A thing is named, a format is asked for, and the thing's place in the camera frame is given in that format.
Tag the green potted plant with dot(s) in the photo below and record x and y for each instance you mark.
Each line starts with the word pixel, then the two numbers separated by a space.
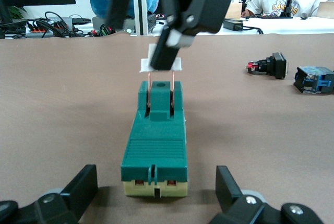
pixel 17 12

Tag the black device red display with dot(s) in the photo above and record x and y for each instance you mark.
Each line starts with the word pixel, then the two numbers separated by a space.
pixel 105 30

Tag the white desk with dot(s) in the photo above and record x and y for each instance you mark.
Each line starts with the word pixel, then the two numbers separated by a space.
pixel 287 25

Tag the green push button blue block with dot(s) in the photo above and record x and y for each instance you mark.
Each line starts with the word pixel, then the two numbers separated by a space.
pixel 313 80

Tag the brown paper table mat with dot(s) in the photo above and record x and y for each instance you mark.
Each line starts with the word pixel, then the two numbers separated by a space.
pixel 52 104

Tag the grey electronics box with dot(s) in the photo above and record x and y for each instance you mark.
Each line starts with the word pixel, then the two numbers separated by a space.
pixel 99 23

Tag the white aluminium post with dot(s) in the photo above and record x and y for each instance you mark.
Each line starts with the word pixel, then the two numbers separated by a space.
pixel 142 12

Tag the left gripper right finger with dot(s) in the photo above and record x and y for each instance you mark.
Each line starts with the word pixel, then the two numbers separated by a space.
pixel 229 195

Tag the black power adapter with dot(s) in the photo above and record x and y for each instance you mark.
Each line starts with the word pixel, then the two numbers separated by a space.
pixel 232 24

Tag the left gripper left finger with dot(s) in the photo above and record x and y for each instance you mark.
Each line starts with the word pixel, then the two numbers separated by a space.
pixel 75 195

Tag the power strip red switches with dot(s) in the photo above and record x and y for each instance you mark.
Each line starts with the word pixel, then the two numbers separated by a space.
pixel 39 26

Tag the black square push button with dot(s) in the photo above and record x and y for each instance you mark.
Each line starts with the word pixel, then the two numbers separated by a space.
pixel 278 64

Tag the light wooden block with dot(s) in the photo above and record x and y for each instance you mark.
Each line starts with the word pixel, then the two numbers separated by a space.
pixel 235 11

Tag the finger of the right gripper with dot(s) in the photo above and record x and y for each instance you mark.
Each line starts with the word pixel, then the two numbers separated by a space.
pixel 116 10

